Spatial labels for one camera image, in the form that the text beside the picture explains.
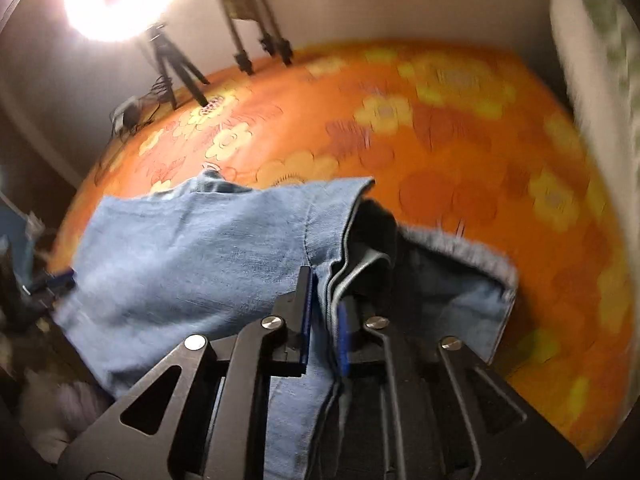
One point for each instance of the silver tripod legs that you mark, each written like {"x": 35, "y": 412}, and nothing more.
{"x": 270, "y": 36}

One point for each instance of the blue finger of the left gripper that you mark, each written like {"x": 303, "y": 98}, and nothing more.
{"x": 56, "y": 283}

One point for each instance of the green striped white pillow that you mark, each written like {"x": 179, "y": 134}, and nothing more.
{"x": 598, "y": 46}

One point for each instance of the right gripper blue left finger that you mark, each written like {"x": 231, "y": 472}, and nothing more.
{"x": 299, "y": 321}

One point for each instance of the orange floral bedsheet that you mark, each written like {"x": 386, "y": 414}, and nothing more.
{"x": 462, "y": 138}

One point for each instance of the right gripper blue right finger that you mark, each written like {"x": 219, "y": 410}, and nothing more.
{"x": 348, "y": 324}

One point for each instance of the black mini tripod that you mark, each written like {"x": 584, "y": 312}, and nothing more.
{"x": 163, "y": 56}

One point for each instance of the light blue denim jeans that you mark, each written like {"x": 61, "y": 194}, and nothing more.
{"x": 210, "y": 256}

